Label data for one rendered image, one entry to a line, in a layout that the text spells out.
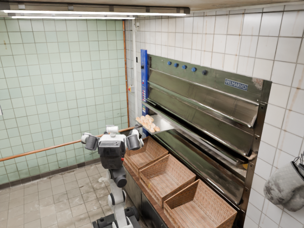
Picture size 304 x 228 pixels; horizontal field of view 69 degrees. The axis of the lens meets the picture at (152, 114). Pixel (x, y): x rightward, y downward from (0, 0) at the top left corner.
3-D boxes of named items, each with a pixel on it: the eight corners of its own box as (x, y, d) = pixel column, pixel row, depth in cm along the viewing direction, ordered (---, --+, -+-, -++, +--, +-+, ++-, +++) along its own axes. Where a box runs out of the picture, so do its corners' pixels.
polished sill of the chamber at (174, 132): (153, 116, 348) (153, 114, 347) (248, 183, 200) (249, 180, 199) (149, 117, 345) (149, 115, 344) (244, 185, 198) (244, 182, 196)
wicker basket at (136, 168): (149, 150, 363) (149, 135, 352) (168, 168, 317) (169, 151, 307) (121, 158, 340) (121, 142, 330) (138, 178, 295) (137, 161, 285)
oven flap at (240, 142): (149, 99, 333) (153, 86, 330) (248, 156, 187) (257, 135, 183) (147, 98, 331) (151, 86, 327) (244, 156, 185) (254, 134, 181)
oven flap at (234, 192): (149, 130, 353) (153, 118, 349) (239, 204, 206) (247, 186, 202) (147, 129, 350) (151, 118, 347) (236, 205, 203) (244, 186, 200)
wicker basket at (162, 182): (169, 169, 313) (170, 152, 303) (195, 194, 268) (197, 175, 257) (138, 180, 291) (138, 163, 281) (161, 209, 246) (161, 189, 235)
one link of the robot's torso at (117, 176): (128, 185, 232) (127, 171, 226) (116, 189, 227) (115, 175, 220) (119, 171, 255) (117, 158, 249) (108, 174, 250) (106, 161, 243)
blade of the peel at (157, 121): (151, 134, 284) (151, 132, 283) (134, 120, 328) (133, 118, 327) (175, 128, 299) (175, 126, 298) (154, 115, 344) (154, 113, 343)
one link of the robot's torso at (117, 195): (126, 203, 259) (125, 170, 241) (112, 209, 251) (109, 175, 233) (121, 195, 271) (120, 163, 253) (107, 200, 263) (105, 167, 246)
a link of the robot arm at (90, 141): (90, 147, 239) (94, 149, 228) (82, 145, 235) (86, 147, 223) (94, 137, 241) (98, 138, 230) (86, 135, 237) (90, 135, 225)
